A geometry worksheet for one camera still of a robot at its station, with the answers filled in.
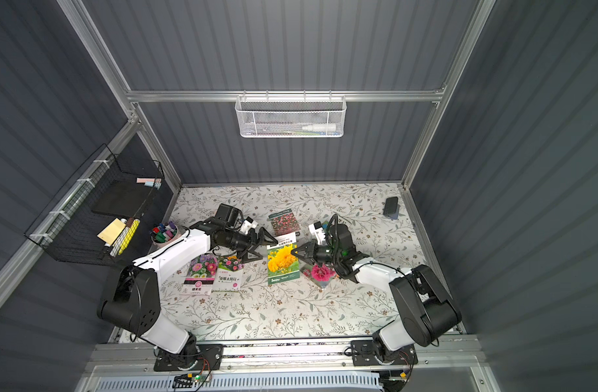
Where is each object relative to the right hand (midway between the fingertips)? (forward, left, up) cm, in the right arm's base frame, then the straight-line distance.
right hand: (291, 258), depth 80 cm
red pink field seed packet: (+24, +5, -14) cm, 28 cm away
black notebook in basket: (+14, +54, +14) cm, 57 cm away
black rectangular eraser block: (+31, -43, -12) cm, 54 cm away
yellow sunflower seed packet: (-2, +3, -2) cm, 4 cm away
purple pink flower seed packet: (0, +35, -14) cm, 37 cm away
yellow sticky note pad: (0, +51, +15) cm, 53 cm away
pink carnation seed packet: (0, -10, -13) cm, 16 cm away
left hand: (+2, +7, 0) cm, 7 cm away
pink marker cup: (+10, +47, -1) cm, 48 cm away
